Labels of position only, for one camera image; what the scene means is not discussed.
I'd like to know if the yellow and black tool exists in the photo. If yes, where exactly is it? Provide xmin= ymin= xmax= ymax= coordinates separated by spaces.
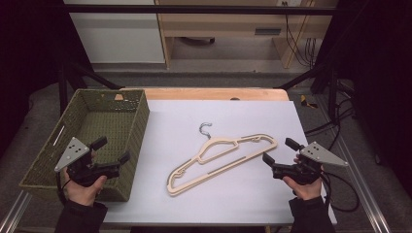
xmin=299 ymin=94 xmax=319 ymax=110

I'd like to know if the green woven basket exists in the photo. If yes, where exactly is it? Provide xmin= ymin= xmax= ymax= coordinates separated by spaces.
xmin=18 ymin=88 xmax=151 ymax=203

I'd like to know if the light wooden desk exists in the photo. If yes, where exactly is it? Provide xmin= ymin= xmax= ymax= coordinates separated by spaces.
xmin=154 ymin=0 xmax=339 ymax=70

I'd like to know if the person's right hand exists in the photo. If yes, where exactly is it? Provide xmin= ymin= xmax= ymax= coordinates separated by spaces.
xmin=282 ymin=176 xmax=325 ymax=202

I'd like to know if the person's left hand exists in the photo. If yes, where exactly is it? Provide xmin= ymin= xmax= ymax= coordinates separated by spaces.
xmin=63 ymin=169 xmax=108 ymax=208

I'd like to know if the bundle of hanging black cables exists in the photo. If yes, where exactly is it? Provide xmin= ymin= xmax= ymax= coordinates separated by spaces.
xmin=281 ymin=1 xmax=320 ymax=69

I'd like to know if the black horizontal frame bar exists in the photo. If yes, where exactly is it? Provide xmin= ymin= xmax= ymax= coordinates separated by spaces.
xmin=62 ymin=4 xmax=338 ymax=17

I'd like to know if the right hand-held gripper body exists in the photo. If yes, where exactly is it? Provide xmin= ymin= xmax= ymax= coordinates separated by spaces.
xmin=271 ymin=141 xmax=350 ymax=186

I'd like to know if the black metal stand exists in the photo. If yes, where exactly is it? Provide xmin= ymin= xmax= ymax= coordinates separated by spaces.
xmin=277 ymin=61 xmax=339 ymax=121
xmin=57 ymin=61 xmax=122 ymax=116

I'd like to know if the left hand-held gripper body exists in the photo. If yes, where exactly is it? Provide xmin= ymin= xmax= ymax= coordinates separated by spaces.
xmin=53 ymin=136 xmax=121 ymax=188

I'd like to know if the aluminium rail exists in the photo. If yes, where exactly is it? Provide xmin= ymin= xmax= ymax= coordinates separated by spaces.
xmin=315 ymin=96 xmax=393 ymax=233
xmin=0 ymin=190 xmax=33 ymax=233

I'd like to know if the bundle of black floor cables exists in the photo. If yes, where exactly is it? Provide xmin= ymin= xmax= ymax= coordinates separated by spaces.
xmin=304 ymin=81 xmax=358 ymax=151

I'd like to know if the white cabinet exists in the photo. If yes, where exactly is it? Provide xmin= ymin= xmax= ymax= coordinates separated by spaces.
xmin=63 ymin=0 xmax=166 ymax=65

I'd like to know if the right hand-held gripper cable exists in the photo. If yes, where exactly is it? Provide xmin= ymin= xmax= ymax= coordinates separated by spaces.
xmin=320 ymin=171 xmax=361 ymax=214

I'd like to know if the dark curtain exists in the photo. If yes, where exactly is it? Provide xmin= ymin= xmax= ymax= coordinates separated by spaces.
xmin=0 ymin=0 xmax=95 ymax=158
xmin=315 ymin=0 xmax=412 ymax=197

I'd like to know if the white table sheet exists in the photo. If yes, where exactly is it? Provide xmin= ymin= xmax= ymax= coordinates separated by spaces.
xmin=102 ymin=99 xmax=338 ymax=226

